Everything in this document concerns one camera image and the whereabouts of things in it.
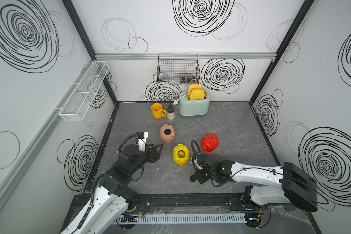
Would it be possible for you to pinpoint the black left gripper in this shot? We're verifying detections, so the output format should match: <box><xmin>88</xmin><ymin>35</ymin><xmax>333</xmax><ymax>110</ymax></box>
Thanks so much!
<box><xmin>129</xmin><ymin>142</ymin><xmax>163</xmax><ymax>176</ymax></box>

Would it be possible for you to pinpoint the pink piggy bank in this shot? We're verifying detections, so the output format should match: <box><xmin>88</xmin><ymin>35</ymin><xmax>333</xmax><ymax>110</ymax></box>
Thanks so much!
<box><xmin>159</xmin><ymin>124</ymin><xmax>175</xmax><ymax>143</ymax></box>

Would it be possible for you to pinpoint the yellow piggy bank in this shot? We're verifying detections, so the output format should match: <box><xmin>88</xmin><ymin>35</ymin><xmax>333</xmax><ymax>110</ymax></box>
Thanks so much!
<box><xmin>172</xmin><ymin>144</ymin><xmax>190</xmax><ymax>166</ymax></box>

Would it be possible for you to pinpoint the red piggy bank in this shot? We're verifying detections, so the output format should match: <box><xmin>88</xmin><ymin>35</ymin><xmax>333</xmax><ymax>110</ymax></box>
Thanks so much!
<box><xmin>201</xmin><ymin>134</ymin><xmax>219</xmax><ymax>152</ymax></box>

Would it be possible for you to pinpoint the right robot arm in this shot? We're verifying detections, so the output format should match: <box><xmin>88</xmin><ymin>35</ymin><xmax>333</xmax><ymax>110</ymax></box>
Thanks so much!
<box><xmin>190</xmin><ymin>153</ymin><xmax>318</xmax><ymax>212</ymax></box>

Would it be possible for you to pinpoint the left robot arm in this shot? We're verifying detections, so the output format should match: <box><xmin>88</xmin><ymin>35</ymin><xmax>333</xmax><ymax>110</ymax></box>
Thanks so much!
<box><xmin>61</xmin><ymin>144</ymin><xmax>163</xmax><ymax>234</ymax></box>

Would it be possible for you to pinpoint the yellow ceramic mug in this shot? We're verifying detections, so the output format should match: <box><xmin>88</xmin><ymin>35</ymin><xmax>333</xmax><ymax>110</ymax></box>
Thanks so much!
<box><xmin>151</xmin><ymin>103</ymin><xmax>167</xmax><ymax>119</ymax></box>

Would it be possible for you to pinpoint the glass sugar jar with spoon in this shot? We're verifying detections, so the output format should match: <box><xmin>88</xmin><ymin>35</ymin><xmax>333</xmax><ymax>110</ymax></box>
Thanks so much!
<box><xmin>166</xmin><ymin>103</ymin><xmax>175</xmax><ymax>120</ymax></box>

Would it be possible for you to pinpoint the mint green toaster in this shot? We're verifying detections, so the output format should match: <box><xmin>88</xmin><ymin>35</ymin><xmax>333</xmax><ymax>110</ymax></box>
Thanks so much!
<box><xmin>177</xmin><ymin>91</ymin><xmax>210</xmax><ymax>117</ymax></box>

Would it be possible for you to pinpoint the yellow toast slice front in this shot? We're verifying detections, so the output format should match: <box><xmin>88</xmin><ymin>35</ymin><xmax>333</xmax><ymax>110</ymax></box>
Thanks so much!
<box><xmin>189</xmin><ymin>88</ymin><xmax>205</xmax><ymax>100</ymax></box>

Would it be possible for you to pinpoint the yellow toast slice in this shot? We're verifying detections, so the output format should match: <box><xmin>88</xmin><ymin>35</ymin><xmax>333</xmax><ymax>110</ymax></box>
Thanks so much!
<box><xmin>187</xmin><ymin>83</ymin><xmax>202</xmax><ymax>94</ymax></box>
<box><xmin>189</xmin><ymin>88</ymin><xmax>205</xmax><ymax>100</ymax></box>

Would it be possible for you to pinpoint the yellow toast slice rear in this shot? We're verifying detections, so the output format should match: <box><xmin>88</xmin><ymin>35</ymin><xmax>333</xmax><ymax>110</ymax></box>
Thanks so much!
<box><xmin>187</xmin><ymin>83</ymin><xmax>202</xmax><ymax>94</ymax></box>

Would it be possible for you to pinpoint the dark item in basket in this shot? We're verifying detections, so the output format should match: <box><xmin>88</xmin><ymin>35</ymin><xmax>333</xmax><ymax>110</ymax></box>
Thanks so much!
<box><xmin>179</xmin><ymin>77</ymin><xmax>196</xmax><ymax>84</ymax></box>

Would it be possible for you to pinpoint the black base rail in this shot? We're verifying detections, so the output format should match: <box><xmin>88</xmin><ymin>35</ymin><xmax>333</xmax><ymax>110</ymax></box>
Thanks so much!
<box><xmin>72</xmin><ymin>192</ymin><xmax>306</xmax><ymax>209</ymax></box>

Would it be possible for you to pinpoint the white slotted cable duct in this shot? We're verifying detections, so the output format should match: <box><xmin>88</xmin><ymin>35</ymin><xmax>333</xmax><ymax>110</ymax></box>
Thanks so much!
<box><xmin>117</xmin><ymin>214</ymin><xmax>246</xmax><ymax>225</ymax></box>

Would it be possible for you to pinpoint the black wire basket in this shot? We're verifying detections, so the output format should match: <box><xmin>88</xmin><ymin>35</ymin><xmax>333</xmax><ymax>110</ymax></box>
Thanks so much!
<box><xmin>156</xmin><ymin>53</ymin><xmax>201</xmax><ymax>85</ymax></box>

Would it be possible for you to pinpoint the white wire shelf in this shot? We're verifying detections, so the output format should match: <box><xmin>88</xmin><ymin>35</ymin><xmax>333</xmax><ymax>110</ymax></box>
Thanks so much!
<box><xmin>59</xmin><ymin>61</ymin><xmax>109</xmax><ymax>121</ymax></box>

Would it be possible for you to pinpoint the black corner frame post left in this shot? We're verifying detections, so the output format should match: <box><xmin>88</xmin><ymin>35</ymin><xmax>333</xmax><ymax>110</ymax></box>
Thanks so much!
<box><xmin>62</xmin><ymin>0</ymin><xmax>119</xmax><ymax>108</ymax></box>

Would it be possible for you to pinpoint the black corner frame post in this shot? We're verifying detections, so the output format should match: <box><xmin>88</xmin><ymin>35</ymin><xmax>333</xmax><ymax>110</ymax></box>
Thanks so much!
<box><xmin>62</xmin><ymin>0</ymin><xmax>119</xmax><ymax>108</ymax></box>
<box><xmin>249</xmin><ymin>0</ymin><xmax>315</xmax><ymax>105</ymax></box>

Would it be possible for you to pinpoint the black corner frame post right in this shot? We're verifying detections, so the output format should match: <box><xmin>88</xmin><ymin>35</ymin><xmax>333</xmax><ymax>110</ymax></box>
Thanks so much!
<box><xmin>249</xmin><ymin>0</ymin><xmax>315</xmax><ymax>105</ymax></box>

